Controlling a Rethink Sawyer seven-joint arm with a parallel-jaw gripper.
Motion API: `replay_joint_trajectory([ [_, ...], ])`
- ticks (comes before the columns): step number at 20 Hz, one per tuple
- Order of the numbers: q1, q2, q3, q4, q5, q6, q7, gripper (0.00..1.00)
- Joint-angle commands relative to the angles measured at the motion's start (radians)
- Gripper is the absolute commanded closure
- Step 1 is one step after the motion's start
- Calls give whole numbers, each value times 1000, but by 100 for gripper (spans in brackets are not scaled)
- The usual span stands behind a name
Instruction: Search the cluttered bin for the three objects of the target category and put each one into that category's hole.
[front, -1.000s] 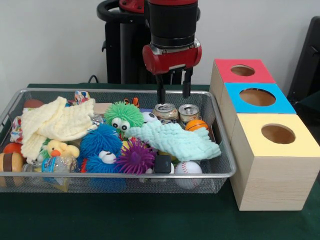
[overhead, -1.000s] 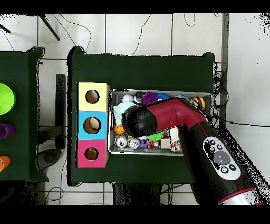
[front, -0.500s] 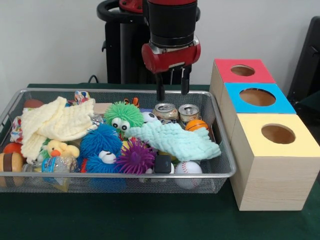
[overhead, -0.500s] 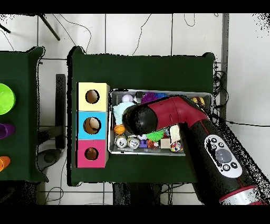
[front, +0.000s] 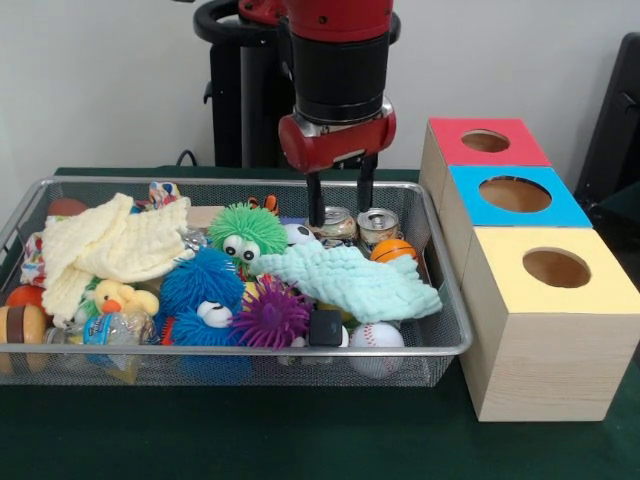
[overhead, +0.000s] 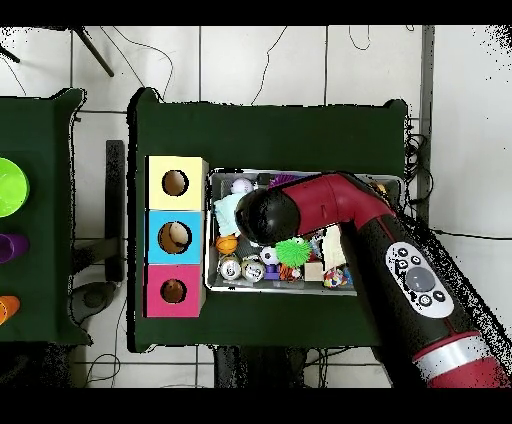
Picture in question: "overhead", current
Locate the orange plush toy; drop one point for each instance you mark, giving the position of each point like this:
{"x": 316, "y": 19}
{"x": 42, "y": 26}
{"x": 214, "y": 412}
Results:
{"x": 172, "y": 290}

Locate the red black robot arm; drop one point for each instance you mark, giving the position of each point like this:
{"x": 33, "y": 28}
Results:
{"x": 332, "y": 200}

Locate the silver mesh bin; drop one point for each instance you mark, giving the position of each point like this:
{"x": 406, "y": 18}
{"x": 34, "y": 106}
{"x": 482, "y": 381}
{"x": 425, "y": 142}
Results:
{"x": 240, "y": 284}

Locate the wooden box with three holes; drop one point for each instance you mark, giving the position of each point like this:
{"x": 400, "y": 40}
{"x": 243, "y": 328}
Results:
{"x": 176, "y": 208}

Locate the white baseball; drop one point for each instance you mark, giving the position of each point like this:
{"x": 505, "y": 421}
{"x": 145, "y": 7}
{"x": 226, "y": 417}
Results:
{"x": 242, "y": 185}

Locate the mint green cloth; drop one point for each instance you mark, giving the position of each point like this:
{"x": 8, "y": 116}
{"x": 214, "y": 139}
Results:
{"x": 224, "y": 216}

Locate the purple spiky ball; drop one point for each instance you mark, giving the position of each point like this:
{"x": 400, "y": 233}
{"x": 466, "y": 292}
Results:
{"x": 282, "y": 178}

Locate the small orange basketball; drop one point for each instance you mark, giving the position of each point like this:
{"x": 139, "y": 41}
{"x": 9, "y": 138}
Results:
{"x": 226, "y": 244}

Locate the green spiky ball with eyes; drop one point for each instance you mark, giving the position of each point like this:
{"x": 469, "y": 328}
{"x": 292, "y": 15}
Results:
{"x": 292, "y": 252}

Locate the silver drink can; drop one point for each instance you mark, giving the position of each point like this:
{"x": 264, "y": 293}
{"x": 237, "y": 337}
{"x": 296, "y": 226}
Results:
{"x": 230, "y": 267}
{"x": 253, "y": 268}

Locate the dark green table cloth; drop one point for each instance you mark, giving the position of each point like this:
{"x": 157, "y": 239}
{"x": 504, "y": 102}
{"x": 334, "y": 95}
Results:
{"x": 260, "y": 136}
{"x": 40, "y": 160}

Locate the cream yellow cloth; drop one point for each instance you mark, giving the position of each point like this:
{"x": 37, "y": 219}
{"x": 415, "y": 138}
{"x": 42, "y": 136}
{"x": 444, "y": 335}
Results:
{"x": 334, "y": 248}

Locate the black upright panel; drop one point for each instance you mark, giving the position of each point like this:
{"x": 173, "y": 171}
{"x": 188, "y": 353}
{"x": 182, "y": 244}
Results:
{"x": 115, "y": 200}

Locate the grey stand base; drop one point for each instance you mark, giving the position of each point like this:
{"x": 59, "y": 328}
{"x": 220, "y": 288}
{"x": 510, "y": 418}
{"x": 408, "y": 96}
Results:
{"x": 94, "y": 298}

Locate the black tripod leg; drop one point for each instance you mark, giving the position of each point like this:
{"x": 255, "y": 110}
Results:
{"x": 94, "y": 51}
{"x": 10, "y": 54}

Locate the purple cup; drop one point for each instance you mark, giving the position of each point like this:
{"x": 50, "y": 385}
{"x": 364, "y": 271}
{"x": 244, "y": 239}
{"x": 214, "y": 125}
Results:
{"x": 14, "y": 248}

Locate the bright green bowl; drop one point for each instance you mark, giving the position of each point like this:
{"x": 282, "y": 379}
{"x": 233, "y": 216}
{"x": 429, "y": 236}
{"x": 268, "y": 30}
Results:
{"x": 12, "y": 188}

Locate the orange cup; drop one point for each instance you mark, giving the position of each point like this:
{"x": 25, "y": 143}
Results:
{"x": 8, "y": 310}

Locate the grey floor rail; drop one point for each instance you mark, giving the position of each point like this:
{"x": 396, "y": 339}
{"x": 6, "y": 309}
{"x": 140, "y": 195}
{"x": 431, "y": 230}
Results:
{"x": 426, "y": 80}

